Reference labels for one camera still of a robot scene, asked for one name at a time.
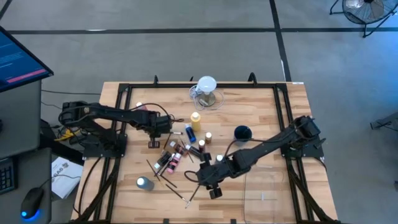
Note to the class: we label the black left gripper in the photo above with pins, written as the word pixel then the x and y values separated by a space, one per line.
pixel 158 121

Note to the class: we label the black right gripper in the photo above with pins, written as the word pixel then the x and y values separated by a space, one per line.
pixel 214 171

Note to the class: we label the small blue paint bottle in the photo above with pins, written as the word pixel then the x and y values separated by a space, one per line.
pixel 190 134
pixel 219 158

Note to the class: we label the small dark brown paint bottle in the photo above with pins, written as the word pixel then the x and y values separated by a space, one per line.
pixel 194 151

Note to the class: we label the small gold paint bottle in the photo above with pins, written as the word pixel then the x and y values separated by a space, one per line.
pixel 208 137

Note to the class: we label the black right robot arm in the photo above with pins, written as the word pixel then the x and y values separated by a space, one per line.
pixel 264 149

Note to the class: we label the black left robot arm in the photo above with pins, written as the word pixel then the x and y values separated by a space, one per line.
pixel 118 113

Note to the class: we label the large yellow paint bottle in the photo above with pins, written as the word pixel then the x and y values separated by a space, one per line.
pixel 196 123

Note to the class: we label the small pink paint bottle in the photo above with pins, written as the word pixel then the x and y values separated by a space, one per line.
pixel 172 164

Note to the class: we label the large pink paint bottle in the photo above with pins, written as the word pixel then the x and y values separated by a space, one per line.
pixel 139 105

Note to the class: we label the large teal paint bottle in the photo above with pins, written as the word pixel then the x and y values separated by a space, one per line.
pixel 144 183

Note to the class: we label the black paintbrush silver ferrule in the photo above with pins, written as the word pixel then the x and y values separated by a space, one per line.
pixel 175 192

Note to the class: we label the blue-grey plastic cup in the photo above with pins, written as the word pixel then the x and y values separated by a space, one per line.
pixel 242 133

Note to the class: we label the clear plastic bin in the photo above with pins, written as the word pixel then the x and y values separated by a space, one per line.
pixel 264 199

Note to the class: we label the white bulb table lamp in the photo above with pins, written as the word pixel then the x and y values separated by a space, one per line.
pixel 206 84

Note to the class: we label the white paper booklet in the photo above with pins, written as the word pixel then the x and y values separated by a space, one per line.
pixel 66 186

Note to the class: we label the grey desk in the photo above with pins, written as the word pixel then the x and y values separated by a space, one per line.
pixel 21 124

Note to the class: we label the black computer mouse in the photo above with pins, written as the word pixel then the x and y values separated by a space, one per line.
pixel 31 202

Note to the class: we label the computer monitor blue screen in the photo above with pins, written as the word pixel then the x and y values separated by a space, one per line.
pixel 18 62

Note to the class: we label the black keyboard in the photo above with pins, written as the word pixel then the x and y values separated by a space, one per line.
pixel 6 177

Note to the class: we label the grey metal stand leg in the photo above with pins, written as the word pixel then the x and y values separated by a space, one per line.
pixel 385 121

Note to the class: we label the black floor fan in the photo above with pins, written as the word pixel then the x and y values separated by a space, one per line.
pixel 367 12

